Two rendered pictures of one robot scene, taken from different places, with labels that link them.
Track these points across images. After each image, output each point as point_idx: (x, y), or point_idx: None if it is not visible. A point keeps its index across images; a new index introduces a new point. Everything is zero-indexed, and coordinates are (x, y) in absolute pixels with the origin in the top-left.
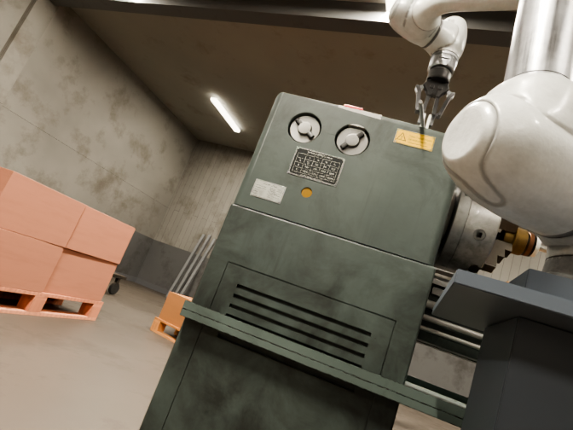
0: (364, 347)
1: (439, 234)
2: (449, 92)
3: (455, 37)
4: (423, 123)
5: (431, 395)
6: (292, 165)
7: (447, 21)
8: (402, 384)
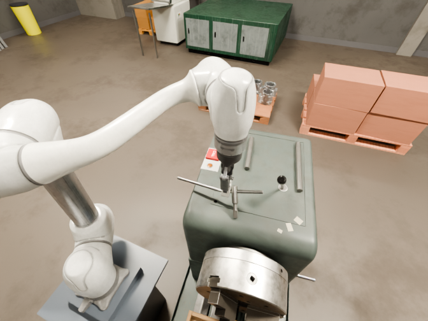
0: None
1: (188, 249)
2: (223, 173)
3: (210, 115)
4: (207, 188)
5: (238, 319)
6: None
7: (211, 88)
8: (186, 272)
